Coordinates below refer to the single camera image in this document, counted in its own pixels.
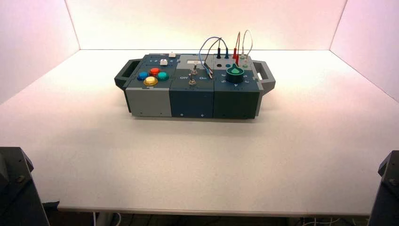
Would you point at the red push button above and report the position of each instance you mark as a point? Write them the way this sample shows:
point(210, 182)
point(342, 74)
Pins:
point(154, 71)

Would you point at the grey blue control box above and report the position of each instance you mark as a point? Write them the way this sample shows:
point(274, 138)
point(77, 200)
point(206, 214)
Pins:
point(191, 101)

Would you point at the yellow push button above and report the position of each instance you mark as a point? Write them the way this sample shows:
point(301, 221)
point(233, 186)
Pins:
point(150, 81)

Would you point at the metal toggle switch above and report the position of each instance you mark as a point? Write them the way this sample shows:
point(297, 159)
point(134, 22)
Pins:
point(194, 70)
point(191, 81)

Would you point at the teal push button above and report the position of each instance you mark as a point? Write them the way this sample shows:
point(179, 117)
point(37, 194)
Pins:
point(162, 76)

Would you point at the blue push button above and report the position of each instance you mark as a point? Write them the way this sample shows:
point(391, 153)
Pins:
point(142, 75)

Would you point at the white slider knob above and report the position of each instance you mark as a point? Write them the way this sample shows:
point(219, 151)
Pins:
point(172, 55)
point(163, 62)

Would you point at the green rotary knob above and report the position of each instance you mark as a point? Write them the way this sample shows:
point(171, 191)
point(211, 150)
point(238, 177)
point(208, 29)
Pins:
point(235, 75)

